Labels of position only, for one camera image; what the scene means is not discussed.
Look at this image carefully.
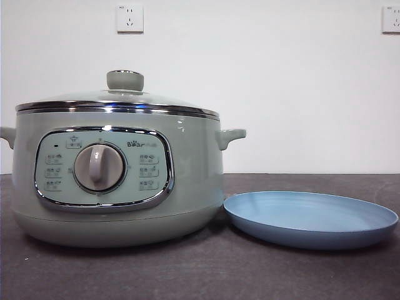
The glass lid with green knob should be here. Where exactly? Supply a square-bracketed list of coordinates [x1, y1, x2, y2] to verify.
[15, 70, 220, 121]

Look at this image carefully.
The pale green electric steamer pot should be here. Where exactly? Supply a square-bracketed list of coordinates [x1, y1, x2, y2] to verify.
[0, 107, 247, 249]

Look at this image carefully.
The blue plate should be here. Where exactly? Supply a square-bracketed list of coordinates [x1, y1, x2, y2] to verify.
[222, 191, 400, 250]

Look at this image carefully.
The white wall socket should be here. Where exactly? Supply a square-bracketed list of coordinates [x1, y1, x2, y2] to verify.
[381, 5, 400, 34]
[117, 4, 145, 34]

